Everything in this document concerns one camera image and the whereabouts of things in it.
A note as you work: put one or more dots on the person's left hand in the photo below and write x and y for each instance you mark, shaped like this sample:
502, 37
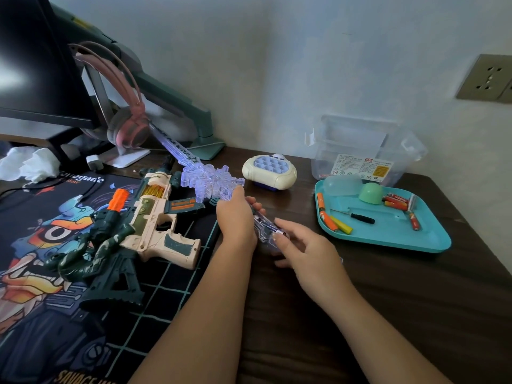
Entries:
236, 223

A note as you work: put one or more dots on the person's right hand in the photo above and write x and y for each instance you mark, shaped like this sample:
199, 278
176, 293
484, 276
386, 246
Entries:
316, 263

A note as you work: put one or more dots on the person's left thumb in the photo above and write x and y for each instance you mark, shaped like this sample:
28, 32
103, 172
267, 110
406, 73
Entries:
256, 204

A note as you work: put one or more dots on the person's right thumb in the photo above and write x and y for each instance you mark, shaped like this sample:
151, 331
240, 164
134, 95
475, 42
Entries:
282, 263

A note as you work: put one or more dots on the clear plastic toy gun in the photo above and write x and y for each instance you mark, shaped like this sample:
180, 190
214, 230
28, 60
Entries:
208, 181

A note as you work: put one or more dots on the person's left forearm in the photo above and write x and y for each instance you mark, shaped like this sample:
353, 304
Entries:
208, 323

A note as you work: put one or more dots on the person's right forearm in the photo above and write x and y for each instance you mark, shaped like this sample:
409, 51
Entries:
376, 339

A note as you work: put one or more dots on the cream bubble push game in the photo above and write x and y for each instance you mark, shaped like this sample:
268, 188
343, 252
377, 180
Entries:
270, 171

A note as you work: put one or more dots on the orange battery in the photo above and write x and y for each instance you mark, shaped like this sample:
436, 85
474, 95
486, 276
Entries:
320, 201
328, 221

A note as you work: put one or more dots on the yellow battery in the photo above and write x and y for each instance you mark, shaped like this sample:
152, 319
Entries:
342, 225

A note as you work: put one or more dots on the clear plastic dome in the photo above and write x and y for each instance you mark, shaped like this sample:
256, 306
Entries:
342, 185

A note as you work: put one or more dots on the cream and green toy gun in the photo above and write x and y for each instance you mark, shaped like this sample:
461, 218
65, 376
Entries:
154, 223

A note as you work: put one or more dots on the green plastic capsule half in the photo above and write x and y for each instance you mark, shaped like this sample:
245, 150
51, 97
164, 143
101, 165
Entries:
371, 193

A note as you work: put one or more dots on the teal plastic tray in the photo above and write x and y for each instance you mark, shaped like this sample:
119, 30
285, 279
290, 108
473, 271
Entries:
392, 229

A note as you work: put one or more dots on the clear plastic storage box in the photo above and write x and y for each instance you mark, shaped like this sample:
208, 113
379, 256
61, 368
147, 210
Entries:
366, 149

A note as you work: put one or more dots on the red battery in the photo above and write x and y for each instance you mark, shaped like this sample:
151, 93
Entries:
414, 221
398, 197
395, 205

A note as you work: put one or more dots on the pink headphones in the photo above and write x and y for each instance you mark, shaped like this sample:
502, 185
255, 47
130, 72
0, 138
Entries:
130, 119

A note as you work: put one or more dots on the white headphone stand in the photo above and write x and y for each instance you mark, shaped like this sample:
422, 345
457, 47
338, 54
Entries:
116, 143

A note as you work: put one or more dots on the white charger plug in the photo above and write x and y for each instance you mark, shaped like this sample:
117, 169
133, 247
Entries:
95, 162

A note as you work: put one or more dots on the dark green toy figure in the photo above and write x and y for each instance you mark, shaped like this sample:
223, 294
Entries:
88, 257

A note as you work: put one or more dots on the printed cartoon desk mat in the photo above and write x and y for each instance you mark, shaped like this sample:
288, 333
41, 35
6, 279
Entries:
48, 283

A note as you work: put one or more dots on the crumpled white tissue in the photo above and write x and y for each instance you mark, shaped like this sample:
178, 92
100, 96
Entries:
30, 163

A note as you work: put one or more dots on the black computer monitor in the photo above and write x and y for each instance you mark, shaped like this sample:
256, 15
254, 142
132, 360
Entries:
36, 59

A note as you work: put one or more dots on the grey wall socket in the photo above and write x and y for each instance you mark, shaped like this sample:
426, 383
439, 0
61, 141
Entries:
486, 77

